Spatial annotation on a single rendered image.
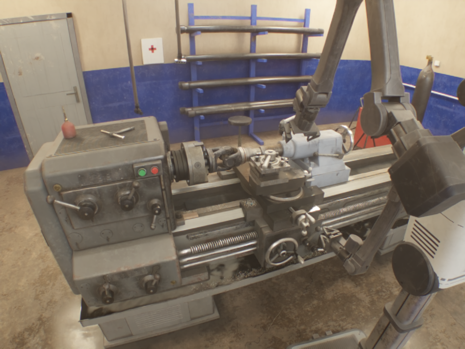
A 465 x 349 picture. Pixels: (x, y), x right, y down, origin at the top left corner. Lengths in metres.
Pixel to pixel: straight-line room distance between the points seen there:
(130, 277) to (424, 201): 1.29
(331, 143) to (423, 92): 2.56
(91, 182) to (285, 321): 1.57
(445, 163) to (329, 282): 1.95
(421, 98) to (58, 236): 4.19
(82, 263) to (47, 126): 3.45
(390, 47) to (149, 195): 1.09
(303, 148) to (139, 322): 1.54
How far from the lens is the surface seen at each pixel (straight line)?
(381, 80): 0.67
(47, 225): 1.45
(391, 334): 1.14
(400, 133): 0.61
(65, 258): 1.58
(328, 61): 0.88
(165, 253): 1.43
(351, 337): 1.85
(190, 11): 4.35
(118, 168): 1.24
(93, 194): 1.30
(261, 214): 1.59
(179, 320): 2.03
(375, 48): 0.70
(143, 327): 2.01
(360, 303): 2.36
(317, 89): 0.92
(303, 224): 1.48
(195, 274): 1.74
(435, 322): 2.53
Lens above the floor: 1.79
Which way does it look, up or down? 29 degrees down
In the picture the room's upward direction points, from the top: straight up
